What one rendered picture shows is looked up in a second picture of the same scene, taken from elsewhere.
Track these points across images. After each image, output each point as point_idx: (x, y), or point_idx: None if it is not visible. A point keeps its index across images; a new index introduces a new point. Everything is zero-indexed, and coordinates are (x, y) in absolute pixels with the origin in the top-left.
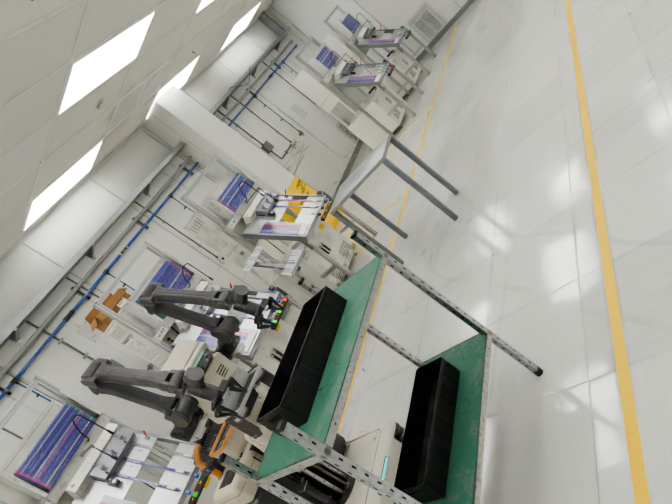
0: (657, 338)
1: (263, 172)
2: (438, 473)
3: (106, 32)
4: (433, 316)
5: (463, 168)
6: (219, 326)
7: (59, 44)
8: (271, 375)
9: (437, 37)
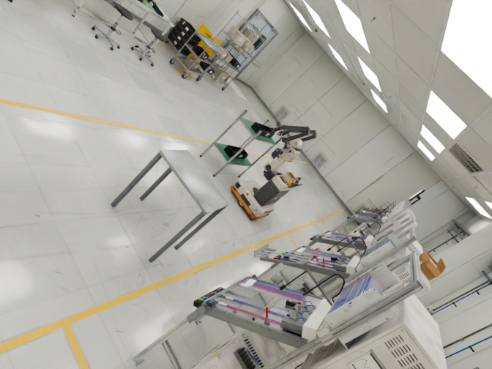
0: (186, 132)
1: None
2: (239, 150)
3: (435, 17)
4: None
5: (78, 204)
6: (288, 140)
7: (414, 36)
8: (273, 151)
9: None
